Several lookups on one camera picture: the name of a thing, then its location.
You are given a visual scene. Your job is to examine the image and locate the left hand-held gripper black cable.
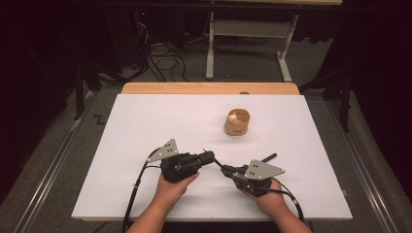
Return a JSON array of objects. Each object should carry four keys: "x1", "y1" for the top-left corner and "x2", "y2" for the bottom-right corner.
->
[{"x1": 121, "y1": 147, "x2": 163, "y2": 233}]

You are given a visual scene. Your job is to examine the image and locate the white table cover sheet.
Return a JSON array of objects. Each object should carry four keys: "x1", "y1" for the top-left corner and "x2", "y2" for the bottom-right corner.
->
[{"x1": 71, "y1": 93, "x2": 354, "y2": 222}]

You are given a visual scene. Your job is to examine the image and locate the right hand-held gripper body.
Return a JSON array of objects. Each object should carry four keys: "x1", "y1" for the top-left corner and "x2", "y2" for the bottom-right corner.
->
[{"x1": 230, "y1": 158, "x2": 287, "y2": 198}]

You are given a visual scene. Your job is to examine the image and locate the round wooden brush holder cup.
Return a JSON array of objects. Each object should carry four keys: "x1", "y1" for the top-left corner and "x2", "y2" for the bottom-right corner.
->
[{"x1": 223, "y1": 108, "x2": 252, "y2": 137}]

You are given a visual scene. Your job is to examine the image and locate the person's left hand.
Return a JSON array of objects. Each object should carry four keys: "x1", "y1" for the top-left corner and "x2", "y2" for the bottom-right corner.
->
[{"x1": 154, "y1": 172, "x2": 200, "y2": 213}]

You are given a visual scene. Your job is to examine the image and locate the black metal stand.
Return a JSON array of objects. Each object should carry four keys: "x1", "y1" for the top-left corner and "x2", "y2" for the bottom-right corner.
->
[
  {"x1": 73, "y1": 59, "x2": 102, "y2": 121},
  {"x1": 298, "y1": 62, "x2": 355, "y2": 133}
]

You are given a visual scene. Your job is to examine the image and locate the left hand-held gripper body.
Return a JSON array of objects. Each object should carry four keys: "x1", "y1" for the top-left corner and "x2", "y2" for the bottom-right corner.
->
[{"x1": 146, "y1": 138, "x2": 208, "y2": 184}]

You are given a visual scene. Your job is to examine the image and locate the wooden table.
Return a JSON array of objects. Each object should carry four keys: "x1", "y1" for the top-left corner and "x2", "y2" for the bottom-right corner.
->
[{"x1": 120, "y1": 82, "x2": 301, "y2": 96}]

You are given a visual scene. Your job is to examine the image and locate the black-handled makeup brush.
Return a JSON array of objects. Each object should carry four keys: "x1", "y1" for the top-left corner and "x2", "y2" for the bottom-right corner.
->
[{"x1": 260, "y1": 152, "x2": 279, "y2": 163}]

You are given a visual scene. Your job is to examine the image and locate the person's right hand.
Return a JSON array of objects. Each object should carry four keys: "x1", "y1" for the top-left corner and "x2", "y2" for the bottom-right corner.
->
[{"x1": 243, "y1": 179, "x2": 292, "y2": 218}]

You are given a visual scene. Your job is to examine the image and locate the tangle of black floor cables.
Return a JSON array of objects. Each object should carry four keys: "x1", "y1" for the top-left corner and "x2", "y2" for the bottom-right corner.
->
[{"x1": 130, "y1": 18, "x2": 192, "y2": 83}]

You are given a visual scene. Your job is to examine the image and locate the white metal desk frame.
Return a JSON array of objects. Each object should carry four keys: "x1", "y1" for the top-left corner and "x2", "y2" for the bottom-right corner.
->
[{"x1": 205, "y1": 11, "x2": 300, "y2": 83}]

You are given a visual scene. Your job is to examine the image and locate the aluminium floor rail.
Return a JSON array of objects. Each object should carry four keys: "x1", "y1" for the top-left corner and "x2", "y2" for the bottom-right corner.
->
[
  {"x1": 12, "y1": 90, "x2": 95, "y2": 233},
  {"x1": 326, "y1": 99, "x2": 402, "y2": 233}
]

